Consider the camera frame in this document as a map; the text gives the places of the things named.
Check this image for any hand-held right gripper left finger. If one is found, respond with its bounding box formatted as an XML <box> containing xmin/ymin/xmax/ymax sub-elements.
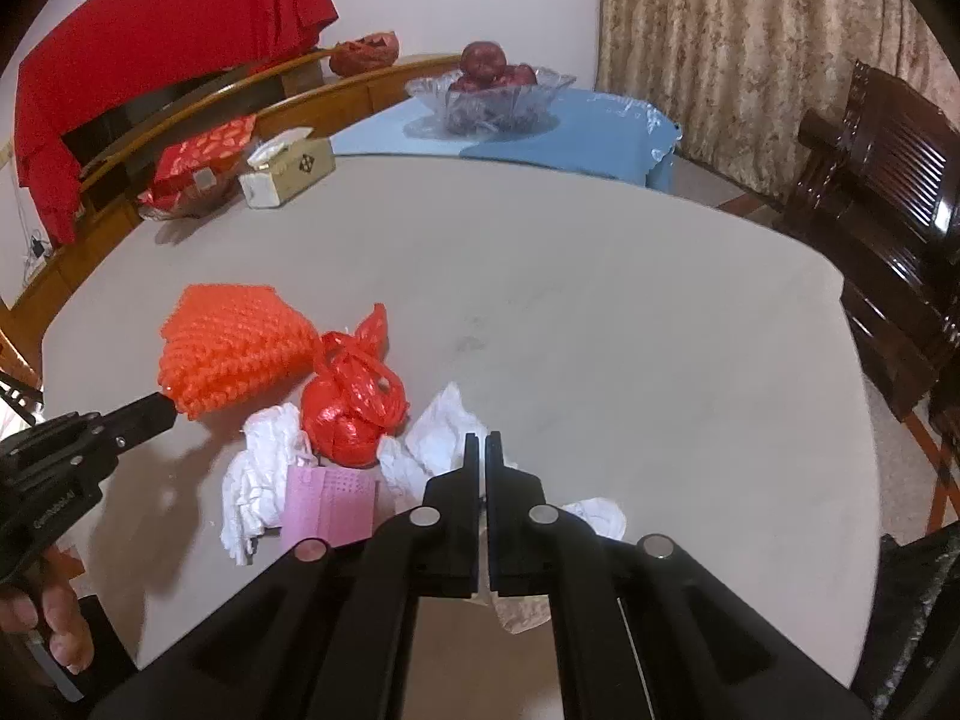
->
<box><xmin>90</xmin><ymin>431</ymin><xmax>485</xmax><ymax>720</ymax></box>

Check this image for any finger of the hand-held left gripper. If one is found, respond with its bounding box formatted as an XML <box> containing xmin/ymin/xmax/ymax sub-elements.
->
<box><xmin>97</xmin><ymin>388</ymin><xmax>185</xmax><ymax>451</ymax></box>

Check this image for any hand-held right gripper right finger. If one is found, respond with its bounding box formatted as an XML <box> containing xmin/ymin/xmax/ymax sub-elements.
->
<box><xmin>484</xmin><ymin>431</ymin><xmax>875</xmax><ymax>720</ymax></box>

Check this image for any white tissue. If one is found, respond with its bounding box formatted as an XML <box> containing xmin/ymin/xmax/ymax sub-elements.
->
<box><xmin>377</xmin><ymin>382</ymin><xmax>518</xmax><ymax>522</ymax></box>
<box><xmin>220</xmin><ymin>403</ymin><xmax>316</xmax><ymax>567</ymax></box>
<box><xmin>562</xmin><ymin>496</ymin><xmax>627</xmax><ymax>541</ymax></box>
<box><xmin>491</xmin><ymin>592</ymin><xmax>554</xmax><ymax>635</ymax></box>

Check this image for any orange foam fruit net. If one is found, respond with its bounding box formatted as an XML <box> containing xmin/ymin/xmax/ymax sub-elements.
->
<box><xmin>157</xmin><ymin>283</ymin><xmax>320</xmax><ymax>421</ymax></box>

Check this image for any pink face mask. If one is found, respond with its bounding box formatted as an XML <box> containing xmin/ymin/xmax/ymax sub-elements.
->
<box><xmin>281</xmin><ymin>463</ymin><xmax>376</xmax><ymax>548</ymax></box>

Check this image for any red plastic bag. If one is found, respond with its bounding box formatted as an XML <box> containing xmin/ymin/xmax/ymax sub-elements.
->
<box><xmin>300</xmin><ymin>304</ymin><xmax>411</xmax><ymax>466</ymax></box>

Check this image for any black trash bin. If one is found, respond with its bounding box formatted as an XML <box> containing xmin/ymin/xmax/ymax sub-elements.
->
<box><xmin>847</xmin><ymin>525</ymin><xmax>960</xmax><ymax>720</ymax></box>

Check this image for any person's left hand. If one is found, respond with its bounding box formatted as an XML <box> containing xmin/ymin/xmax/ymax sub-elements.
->
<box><xmin>0</xmin><ymin>544</ymin><xmax>95</xmax><ymax>676</ymax></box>

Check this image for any wooden television cabinet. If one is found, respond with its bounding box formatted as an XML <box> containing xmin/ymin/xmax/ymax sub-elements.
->
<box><xmin>0</xmin><ymin>45</ymin><xmax>466</xmax><ymax>391</ymax></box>

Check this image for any small glass bowl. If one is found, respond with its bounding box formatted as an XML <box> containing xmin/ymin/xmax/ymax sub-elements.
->
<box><xmin>137</xmin><ymin>172</ymin><xmax>241</xmax><ymax>220</ymax></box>

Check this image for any red patterned packet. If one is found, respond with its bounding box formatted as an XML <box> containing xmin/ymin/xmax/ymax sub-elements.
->
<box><xmin>137</xmin><ymin>114</ymin><xmax>256</xmax><ymax>207</ymax></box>

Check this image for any black television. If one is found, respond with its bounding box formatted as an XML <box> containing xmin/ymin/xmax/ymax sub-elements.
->
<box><xmin>60</xmin><ymin>71</ymin><xmax>248</xmax><ymax>166</ymax></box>

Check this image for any beige tissue box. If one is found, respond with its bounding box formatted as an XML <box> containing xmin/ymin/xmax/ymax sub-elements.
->
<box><xmin>238</xmin><ymin>127</ymin><xmax>336</xmax><ymax>209</ymax></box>

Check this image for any red cloth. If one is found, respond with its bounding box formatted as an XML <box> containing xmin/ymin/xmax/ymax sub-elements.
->
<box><xmin>15</xmin><ymin>0</ymin><xmax>340</xmax><ymax>247</ymax></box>

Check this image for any blue tablecloth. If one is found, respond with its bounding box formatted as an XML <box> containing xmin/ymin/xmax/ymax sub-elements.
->
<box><xmin>330</xmin><ymin>86</ymin><xmax>683</xmax><ymax>192</ymax></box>

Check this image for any glass fruit bowl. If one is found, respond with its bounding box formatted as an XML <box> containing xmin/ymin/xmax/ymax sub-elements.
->
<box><xmin>405</xmin><ymin>66</ymin><xmax>577</xmax><ymax>140</ymax></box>

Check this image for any red mesh bag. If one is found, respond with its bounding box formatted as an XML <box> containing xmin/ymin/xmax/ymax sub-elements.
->
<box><xmin>330</xmin><ymin>30</ymin><xmax>398</xmax><ymax>78</ymax></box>

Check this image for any dark wooden armchair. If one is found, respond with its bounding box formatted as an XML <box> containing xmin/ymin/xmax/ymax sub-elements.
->
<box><xmin>772</xmin><ymin>60</ymin><xmax>960</xmax><ymax>421</ymax></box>

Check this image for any floral beige curtain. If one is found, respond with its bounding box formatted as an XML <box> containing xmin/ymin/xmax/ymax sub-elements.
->
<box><xmin>596</xmin><ymin>0</ymin><xmax>960</xmax><ymax>188</ymax></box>

